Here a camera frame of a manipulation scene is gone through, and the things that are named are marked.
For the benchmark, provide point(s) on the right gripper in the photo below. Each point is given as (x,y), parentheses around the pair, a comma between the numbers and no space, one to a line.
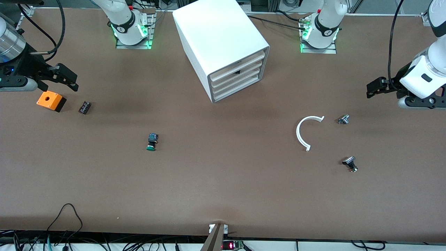
(30,67)

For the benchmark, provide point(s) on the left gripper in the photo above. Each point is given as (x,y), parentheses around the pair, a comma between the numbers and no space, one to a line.
(389,86)

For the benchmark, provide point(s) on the green push button switch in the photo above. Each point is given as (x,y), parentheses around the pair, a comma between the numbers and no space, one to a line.
(152,141)

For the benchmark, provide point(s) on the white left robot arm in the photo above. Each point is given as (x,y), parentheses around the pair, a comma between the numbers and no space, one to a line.
(327,24)

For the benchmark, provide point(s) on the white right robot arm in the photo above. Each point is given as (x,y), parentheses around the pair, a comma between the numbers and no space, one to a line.
(125,21)

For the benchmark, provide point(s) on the white drawer cabinet housing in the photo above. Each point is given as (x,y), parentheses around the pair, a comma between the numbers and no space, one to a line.
(216,31)

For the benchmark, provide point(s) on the small black terminal block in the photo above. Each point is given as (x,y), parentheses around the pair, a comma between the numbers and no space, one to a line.
(84,107)

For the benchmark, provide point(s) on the chrome metal connector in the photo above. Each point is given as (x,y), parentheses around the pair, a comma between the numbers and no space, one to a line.
(343,120)

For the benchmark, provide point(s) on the device with red display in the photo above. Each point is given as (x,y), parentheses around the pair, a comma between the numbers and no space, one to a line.
(231,245)

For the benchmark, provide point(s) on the orange button enclosure box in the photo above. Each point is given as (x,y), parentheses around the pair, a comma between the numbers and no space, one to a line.
(48,99)

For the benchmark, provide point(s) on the black left camera bracket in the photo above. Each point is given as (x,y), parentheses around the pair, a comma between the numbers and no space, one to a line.
(430,101)

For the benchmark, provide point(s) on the black camera bracket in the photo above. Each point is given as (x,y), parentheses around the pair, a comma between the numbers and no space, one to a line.
(430,101)
(10,71)

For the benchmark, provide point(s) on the black right camera bracket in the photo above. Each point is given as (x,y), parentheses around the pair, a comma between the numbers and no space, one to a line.
(10,71)

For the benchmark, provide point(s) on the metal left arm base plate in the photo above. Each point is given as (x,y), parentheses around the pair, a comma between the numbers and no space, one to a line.
(318,51)

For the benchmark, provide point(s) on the black switch with grey cap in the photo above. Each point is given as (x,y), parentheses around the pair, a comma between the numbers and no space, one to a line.
(349,161)

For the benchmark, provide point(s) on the aluminium frame corner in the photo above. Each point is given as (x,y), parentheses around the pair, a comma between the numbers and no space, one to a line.
(27,10)
(425,19)

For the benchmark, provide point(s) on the white semicircular plastic bracket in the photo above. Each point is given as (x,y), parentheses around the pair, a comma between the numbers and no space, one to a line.
(298,133)

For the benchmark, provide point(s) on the white post clamp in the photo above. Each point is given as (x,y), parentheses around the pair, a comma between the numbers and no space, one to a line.
(210,228)

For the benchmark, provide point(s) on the grey wooden camera post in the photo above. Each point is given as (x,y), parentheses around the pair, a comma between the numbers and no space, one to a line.
(214,240)

